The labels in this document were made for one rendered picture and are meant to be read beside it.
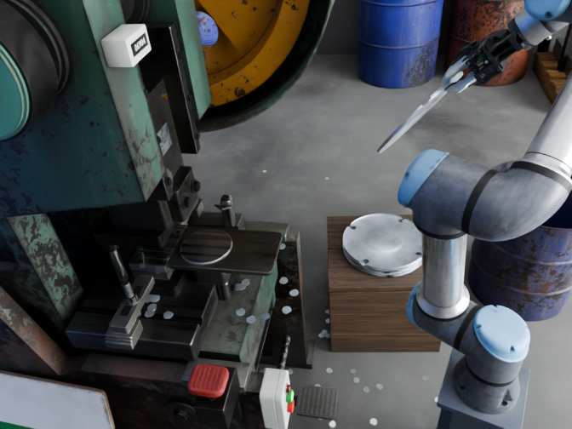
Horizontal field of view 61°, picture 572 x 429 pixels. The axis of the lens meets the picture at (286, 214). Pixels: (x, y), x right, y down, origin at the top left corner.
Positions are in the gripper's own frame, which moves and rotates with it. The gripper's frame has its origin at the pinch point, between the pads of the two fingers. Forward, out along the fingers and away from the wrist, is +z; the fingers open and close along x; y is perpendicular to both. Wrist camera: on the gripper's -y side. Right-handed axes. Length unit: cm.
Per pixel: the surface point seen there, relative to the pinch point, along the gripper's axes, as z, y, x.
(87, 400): 72, 85, -4
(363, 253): 61, -3, 31
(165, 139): 30, 50, -34
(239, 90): 35, 18, -33
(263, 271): 35, 52, 1
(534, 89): 65, -243, 82
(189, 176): 35, 48, -25
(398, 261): 52, -4, 40
